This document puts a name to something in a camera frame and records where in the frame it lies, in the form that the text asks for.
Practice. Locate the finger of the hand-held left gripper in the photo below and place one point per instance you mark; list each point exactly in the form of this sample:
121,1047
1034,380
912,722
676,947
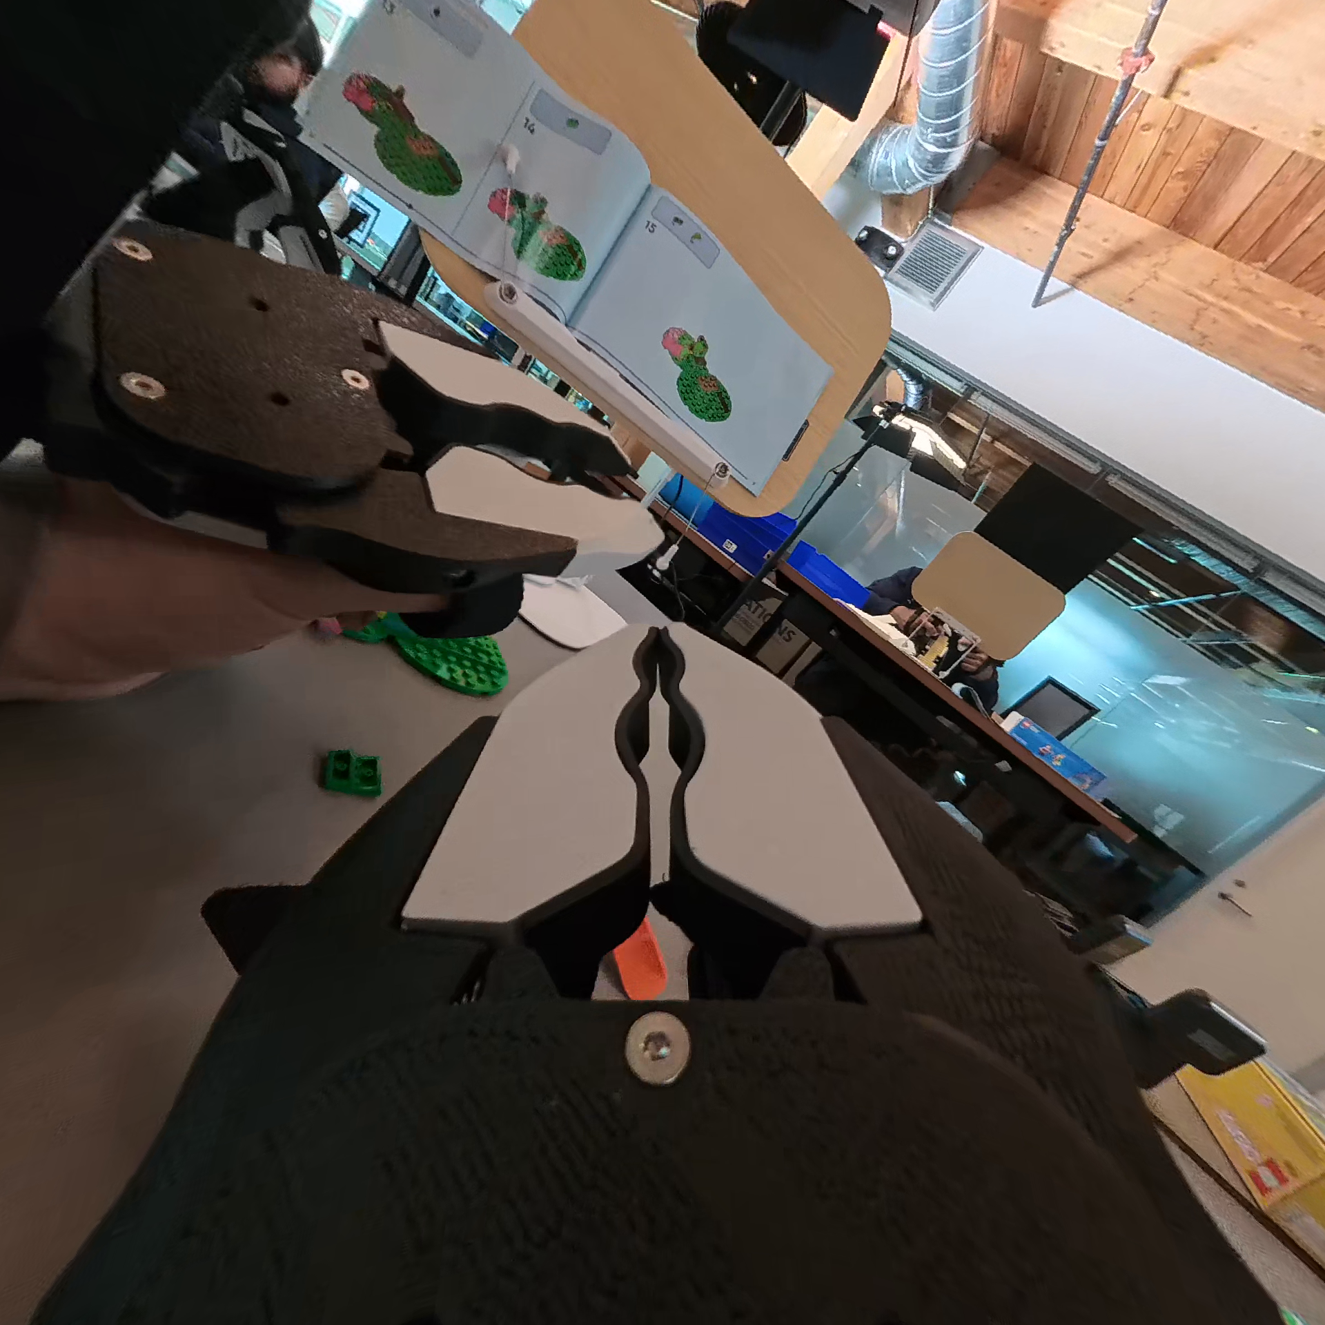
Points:
517,496
467,378

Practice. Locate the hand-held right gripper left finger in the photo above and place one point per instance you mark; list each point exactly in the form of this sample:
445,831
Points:
539,807

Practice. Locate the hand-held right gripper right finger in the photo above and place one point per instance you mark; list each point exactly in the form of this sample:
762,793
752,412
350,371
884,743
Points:
787,817

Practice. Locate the orange brick separator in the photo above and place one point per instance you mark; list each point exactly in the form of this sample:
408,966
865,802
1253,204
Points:
641,967

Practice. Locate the green round lego model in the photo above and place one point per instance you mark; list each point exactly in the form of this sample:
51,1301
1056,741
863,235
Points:
457,657

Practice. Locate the small green lego brick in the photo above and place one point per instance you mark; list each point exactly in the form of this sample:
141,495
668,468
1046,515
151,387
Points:
350,775

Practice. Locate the lego instruction booklet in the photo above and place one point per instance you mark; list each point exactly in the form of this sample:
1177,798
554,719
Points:
622,258

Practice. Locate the blue lego box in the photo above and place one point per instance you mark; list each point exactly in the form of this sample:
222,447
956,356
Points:
1066,766

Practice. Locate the yellow lego box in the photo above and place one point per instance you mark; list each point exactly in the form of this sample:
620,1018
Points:
1258,1138

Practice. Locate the person's left hand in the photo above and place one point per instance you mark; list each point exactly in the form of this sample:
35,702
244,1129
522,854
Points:
124,599

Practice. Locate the white cardboard box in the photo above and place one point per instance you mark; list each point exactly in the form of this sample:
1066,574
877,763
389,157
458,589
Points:
772,631

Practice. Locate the long brown table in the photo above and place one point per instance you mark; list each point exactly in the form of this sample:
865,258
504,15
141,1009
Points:
922,672

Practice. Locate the blue storage bin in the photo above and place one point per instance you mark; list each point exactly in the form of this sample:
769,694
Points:
818,564

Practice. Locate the small black monitor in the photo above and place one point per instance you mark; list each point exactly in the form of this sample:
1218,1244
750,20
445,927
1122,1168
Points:
1054,709

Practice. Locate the black tripod stand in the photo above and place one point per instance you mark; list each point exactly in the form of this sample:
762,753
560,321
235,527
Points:
828,486

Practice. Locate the black panel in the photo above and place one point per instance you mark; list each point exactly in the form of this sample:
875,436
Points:
1056,523

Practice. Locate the white door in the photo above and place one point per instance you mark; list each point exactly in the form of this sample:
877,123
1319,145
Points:
1243,962

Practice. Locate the black metal rod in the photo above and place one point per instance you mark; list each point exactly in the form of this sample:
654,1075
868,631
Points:
1088,176

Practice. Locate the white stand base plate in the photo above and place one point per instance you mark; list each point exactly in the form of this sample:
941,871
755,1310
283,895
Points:
575,616

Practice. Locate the black wall speaker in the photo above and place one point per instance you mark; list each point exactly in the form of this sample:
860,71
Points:
808,46

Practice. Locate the wall air vent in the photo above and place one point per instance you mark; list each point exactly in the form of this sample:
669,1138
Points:
936,263

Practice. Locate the silver air duct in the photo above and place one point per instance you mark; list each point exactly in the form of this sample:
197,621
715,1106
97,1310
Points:
938,93

